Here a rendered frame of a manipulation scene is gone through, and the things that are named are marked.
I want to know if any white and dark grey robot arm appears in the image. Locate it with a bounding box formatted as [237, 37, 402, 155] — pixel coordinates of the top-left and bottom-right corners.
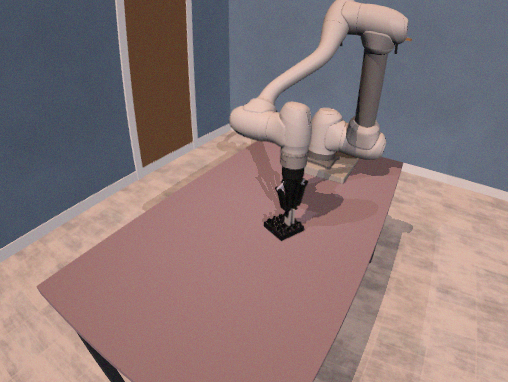
[229, 0, 408, 170]

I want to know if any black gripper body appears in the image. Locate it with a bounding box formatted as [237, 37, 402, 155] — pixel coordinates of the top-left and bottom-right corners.
[281, 166, 304, 192]

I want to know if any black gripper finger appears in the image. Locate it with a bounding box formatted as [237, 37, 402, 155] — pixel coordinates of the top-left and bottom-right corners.
[275, 183, 294, 226]
[291, 178, 308, 224]

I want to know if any black knob box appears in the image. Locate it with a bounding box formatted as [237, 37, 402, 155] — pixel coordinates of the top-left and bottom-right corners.
[264, 212, 304, 241]

